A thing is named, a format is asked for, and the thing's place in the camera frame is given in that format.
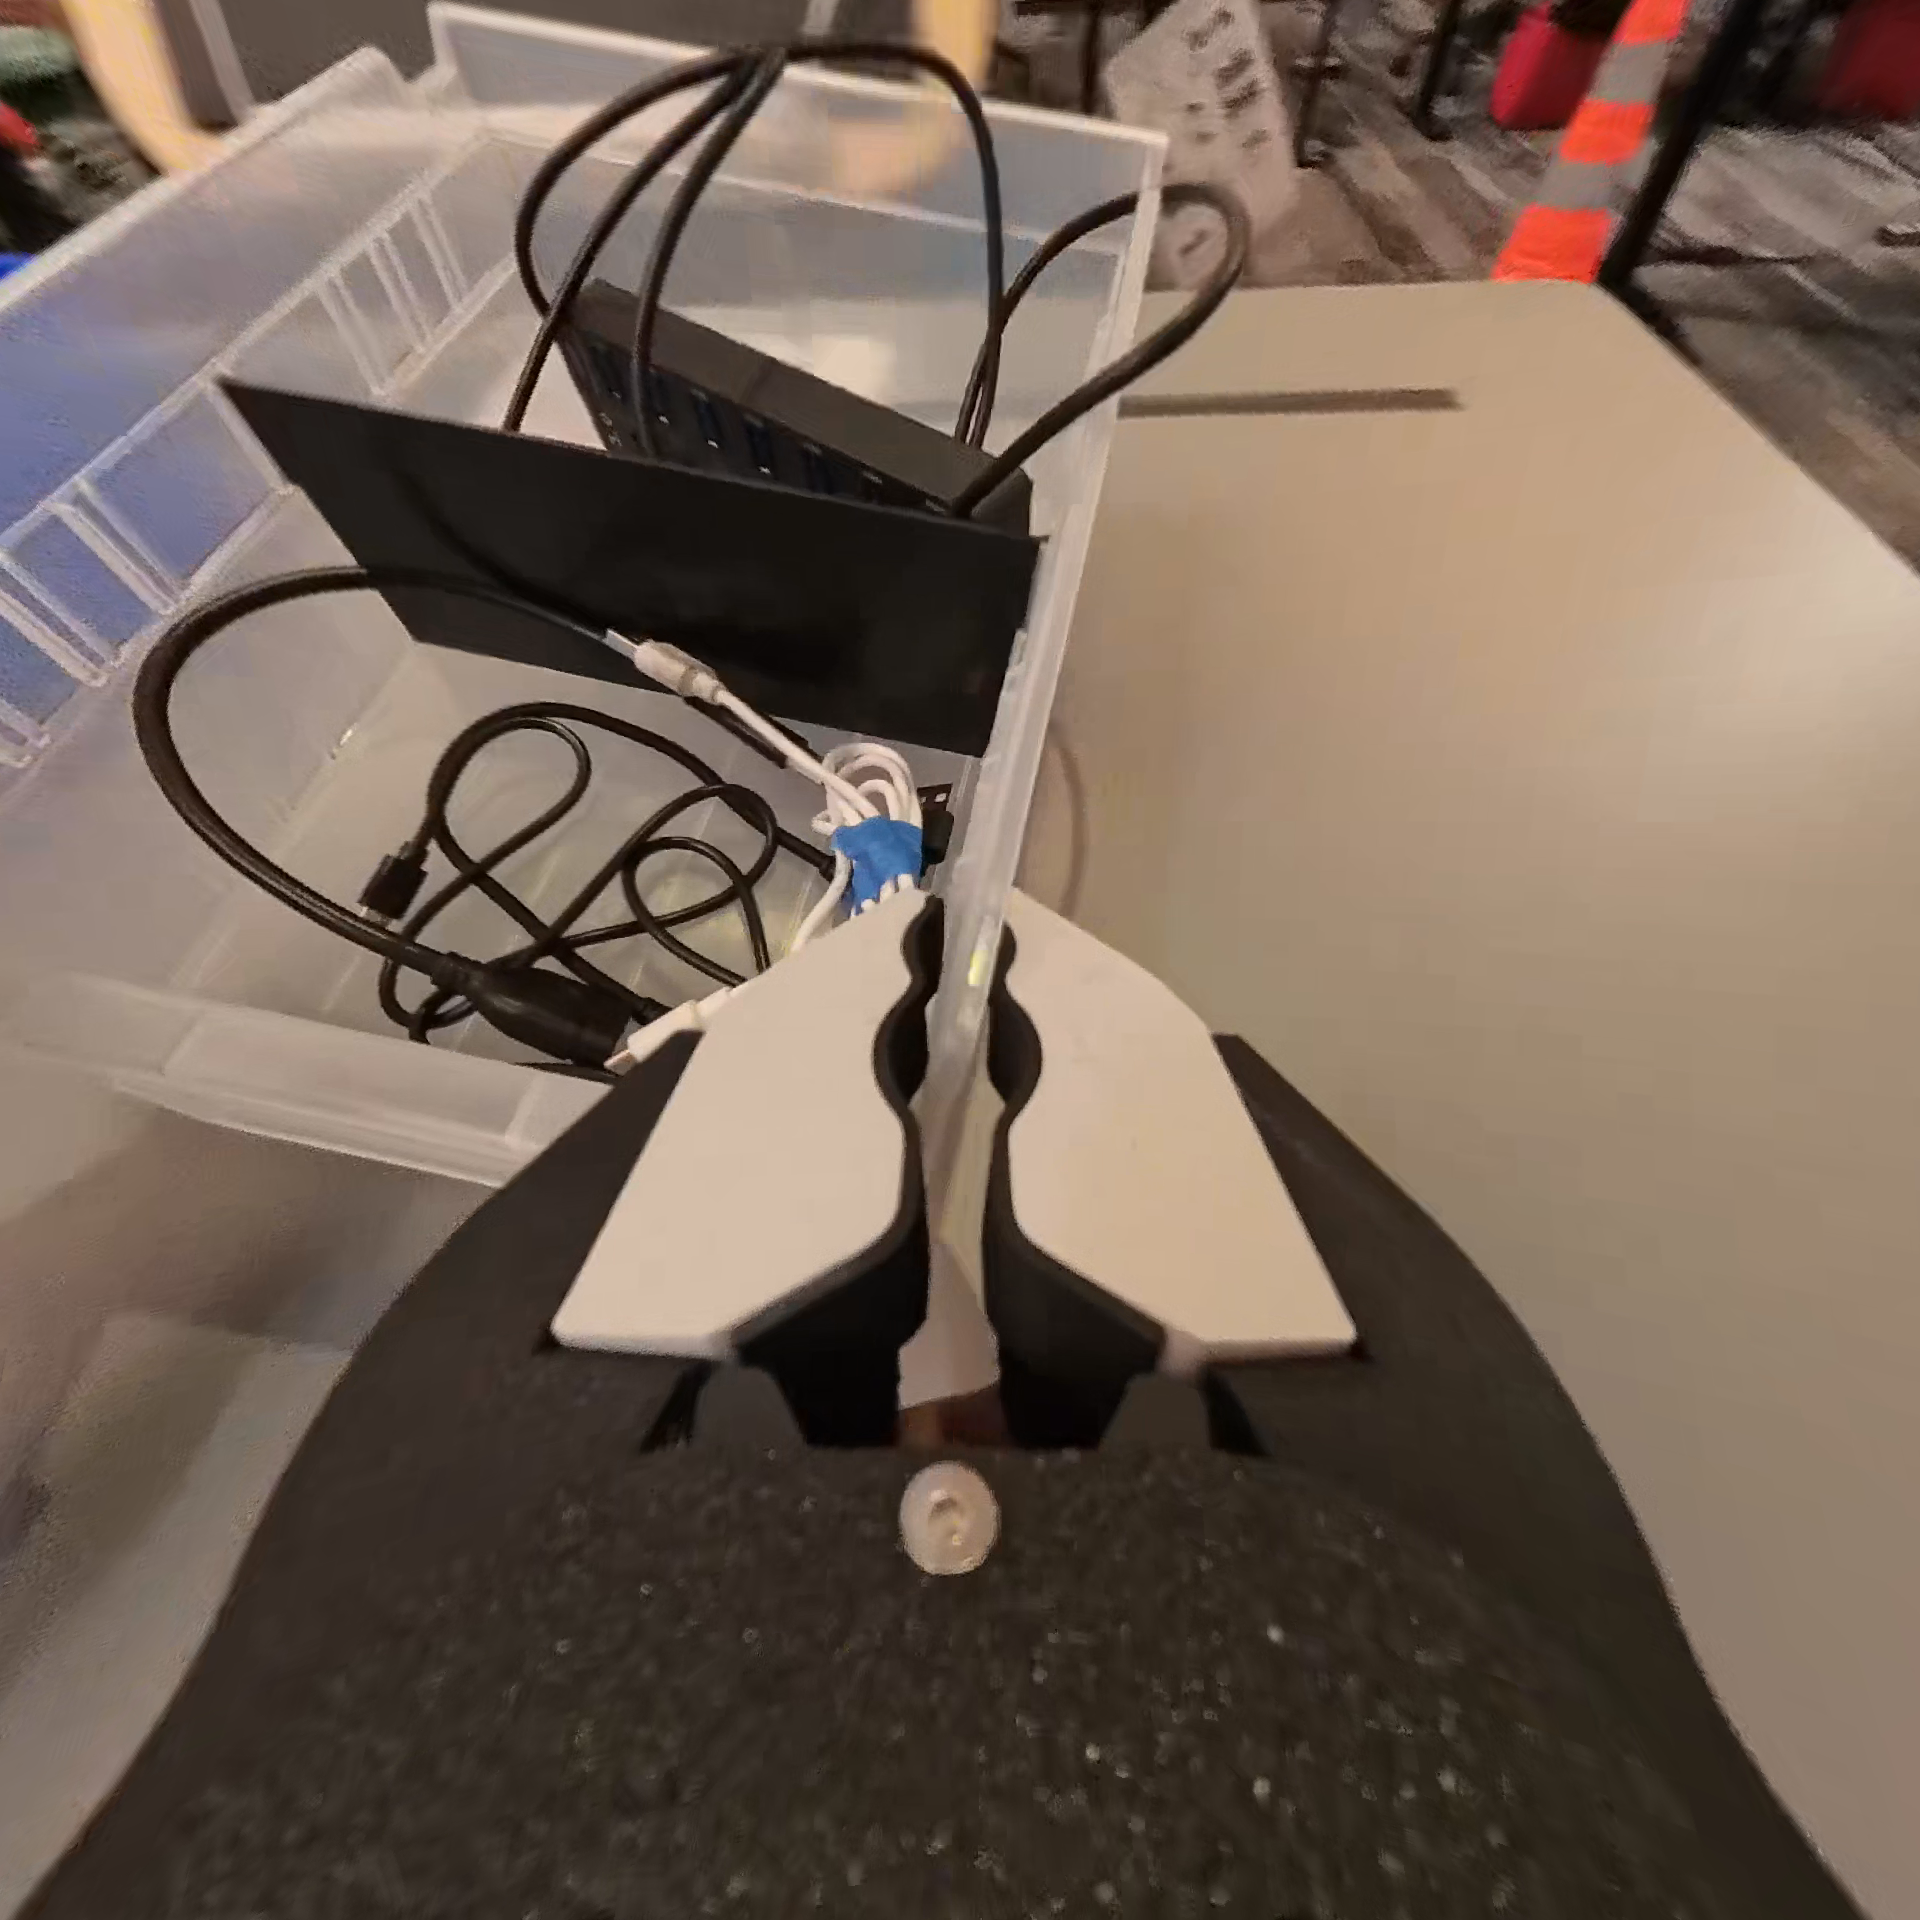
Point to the black usb hub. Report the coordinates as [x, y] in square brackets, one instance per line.
[842, 426]

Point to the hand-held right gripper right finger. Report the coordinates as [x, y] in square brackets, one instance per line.
[1170, 1187]

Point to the orange striped traffic cone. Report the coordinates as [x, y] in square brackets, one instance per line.
[1585, 133]

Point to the clear plastic storage bin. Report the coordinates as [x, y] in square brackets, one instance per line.
[273, 873]

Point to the grey desk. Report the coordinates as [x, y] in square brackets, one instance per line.
[1503, 752]

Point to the printed tag stand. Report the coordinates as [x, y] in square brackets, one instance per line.
[1207, 110]

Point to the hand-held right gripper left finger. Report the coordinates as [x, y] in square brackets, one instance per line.
[733, 1187]

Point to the black divider panel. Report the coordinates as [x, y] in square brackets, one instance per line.
[675, 568]

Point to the red bag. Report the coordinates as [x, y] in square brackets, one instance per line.
[1525, 70]

